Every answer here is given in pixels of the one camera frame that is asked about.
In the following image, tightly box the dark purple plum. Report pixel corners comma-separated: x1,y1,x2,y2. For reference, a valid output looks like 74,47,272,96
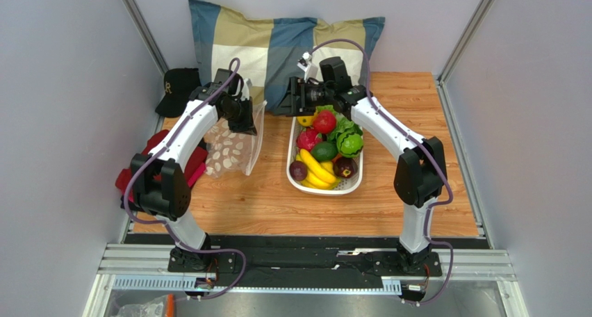
288,160,309,181

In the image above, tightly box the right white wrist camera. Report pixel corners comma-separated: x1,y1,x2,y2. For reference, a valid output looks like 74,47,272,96
297,51,318,81

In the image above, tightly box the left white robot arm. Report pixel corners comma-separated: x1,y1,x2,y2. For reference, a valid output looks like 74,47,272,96
124,69,257,261

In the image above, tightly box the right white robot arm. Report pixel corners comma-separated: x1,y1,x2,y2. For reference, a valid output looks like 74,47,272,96
273,54,447,263

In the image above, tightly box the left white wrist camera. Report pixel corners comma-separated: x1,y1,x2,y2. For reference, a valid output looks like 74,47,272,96
240,78,252,101

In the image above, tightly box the white plastic fruit basket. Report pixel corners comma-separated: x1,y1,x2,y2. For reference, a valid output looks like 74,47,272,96
286,117,363,196

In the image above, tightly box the crumpled plastic packet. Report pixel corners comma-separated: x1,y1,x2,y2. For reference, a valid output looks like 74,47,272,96
115,294,176,317

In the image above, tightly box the green avocado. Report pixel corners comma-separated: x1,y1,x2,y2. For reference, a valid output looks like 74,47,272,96
310,141,338,162

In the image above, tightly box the yellow lemon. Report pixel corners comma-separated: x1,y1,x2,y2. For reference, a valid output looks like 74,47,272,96
296,115,316,128

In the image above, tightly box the yellow banana bunch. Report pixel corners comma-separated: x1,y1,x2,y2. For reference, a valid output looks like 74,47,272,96
297,149,340,190

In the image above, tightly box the dark red mangosteen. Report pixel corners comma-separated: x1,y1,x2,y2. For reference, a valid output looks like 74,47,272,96
333,157,359,179

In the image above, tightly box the pink dragon fruit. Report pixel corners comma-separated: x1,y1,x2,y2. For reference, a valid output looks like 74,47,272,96
296,129,323,152

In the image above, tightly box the checked blue beige pillow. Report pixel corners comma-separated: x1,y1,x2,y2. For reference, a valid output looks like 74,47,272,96
188,0,386,111

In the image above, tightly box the red apple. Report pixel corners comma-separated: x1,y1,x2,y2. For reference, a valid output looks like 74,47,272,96
313,110,337,134

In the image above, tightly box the small green watermelon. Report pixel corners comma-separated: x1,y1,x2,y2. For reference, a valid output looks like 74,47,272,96
336,131,364,159

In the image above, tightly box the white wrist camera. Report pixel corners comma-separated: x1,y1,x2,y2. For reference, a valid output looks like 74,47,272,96
240,78,252,101
297,51,318,81

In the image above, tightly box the clear dotted zip bag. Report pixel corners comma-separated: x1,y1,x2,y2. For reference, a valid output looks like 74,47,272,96
204,100,267,178

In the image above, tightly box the red folded cloth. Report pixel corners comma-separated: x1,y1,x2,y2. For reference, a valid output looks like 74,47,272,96
115,129,208,194

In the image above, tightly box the green leafy lettuce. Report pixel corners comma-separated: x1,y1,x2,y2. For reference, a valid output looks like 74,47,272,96
315,105,363,141

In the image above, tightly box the aluminium rail frame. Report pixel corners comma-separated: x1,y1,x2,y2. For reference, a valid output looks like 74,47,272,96
98,237,528,316

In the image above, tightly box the black mounting base plate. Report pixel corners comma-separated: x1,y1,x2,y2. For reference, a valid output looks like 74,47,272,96
124,233,491,290

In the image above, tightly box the black baseball cap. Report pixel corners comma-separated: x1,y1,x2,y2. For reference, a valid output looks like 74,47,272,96
154,68,202,118

